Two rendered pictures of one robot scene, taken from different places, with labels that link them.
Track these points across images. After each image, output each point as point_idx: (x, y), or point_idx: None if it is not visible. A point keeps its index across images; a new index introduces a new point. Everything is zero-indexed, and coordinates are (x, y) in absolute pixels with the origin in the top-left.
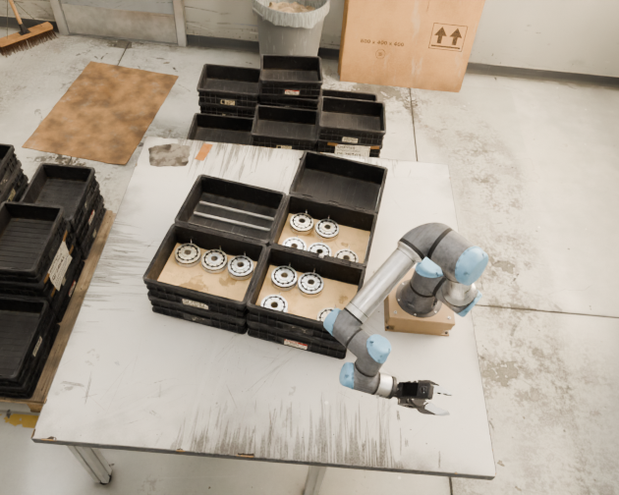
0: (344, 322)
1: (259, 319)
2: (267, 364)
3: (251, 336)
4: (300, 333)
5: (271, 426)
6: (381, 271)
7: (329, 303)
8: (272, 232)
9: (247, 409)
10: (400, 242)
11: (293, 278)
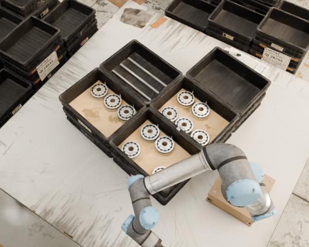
0: (137, 187)
1: (117, 154)
2: (114, 185)
3: (114, 161)
4: None
5: (92, 226)
6: (178, 164)
7: (170, 164)
8: (156, 98)
9: (85, 207)
10: (202, 149)
11: (154, 135)
